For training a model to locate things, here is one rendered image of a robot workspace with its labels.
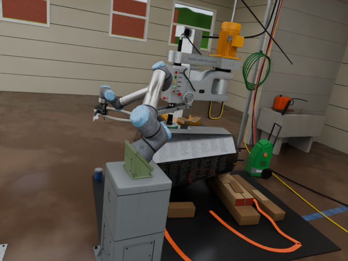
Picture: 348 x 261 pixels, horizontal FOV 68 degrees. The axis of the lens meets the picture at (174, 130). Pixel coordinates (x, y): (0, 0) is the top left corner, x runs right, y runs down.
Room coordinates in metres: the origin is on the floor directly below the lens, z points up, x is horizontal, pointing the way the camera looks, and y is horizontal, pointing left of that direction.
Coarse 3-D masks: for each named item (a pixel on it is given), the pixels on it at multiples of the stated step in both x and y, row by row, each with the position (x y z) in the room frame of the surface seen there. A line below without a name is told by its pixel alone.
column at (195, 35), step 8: (192, 32) 3.75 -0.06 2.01; (200, 32) 3.84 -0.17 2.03; (184, 40) 3.82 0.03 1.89; (192, 40) 3.74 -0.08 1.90; (200, 40) 3.86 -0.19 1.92; (184, 48) 3.81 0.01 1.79; (192, 48) 3.73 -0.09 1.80; (184, 64) 3.79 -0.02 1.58; (176, 112) 3.80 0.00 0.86; (184, 112) 3.77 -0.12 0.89
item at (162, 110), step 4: (176, 104) 3.13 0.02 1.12; (180, 104) 3.16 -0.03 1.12; (184, 104) 3.16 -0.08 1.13; (160, 108) 3.03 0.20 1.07; (164, 108) 3.06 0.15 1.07; (172, 108) 2.99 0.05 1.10; (176, 108) 3.01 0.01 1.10; (180, 108) 3.04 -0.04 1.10; (184, 108) 3.07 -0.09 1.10; (160, 112) 2.91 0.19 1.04; (164, 112) 2.94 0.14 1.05; (168, 112) 2.96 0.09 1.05
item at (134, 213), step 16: (112, 176) 1.64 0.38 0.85; (128, 176) 1.66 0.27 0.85; (160, 176) 1.73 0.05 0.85; (112, 192) 1.60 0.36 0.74; (128, 192) 1.52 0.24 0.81; (144, 192) 1.58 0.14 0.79; (160, 192) 1.63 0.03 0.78; (112, 208) 1.57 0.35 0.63; (128, 208) 1.53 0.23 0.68; (144, 208) 1.58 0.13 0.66; (160, 208) 1.64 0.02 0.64; (112, 224) 1.54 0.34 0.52; (128, 224) 1.53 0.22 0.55; (144, 224) 1.59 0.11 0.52; (160, 224) 1.65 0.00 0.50; (112, 240) 1.51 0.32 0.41; (128, 240) 1.54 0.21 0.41; (144, 240) 1.60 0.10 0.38; (160, 240) 1.66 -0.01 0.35; (96, 256) 1.76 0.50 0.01; (112, 256) 1.50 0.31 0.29; (128, 256) 1.55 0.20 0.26; (144, 256) 1.61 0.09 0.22; (160, 256) 1.67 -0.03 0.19
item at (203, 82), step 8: (184, 72) 2.95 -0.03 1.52; (208, 72) 3.23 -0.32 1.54; (216, 72) 3.21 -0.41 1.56; (224, 72) 3.28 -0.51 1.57; (232, 72) 3.34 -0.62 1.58; (192, 80) 3.11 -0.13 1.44; (200, 80) 3.12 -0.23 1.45; (208, 80) 3.16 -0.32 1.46; (192, 88) 3.05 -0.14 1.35; (200, 88) 3.11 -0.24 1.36; (208, 88) 3.17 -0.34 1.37; (200, 96) 3.12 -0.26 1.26; (208, 96) 3.18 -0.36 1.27; (216, 96) 3.24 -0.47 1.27; (224, 96) 3.30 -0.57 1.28
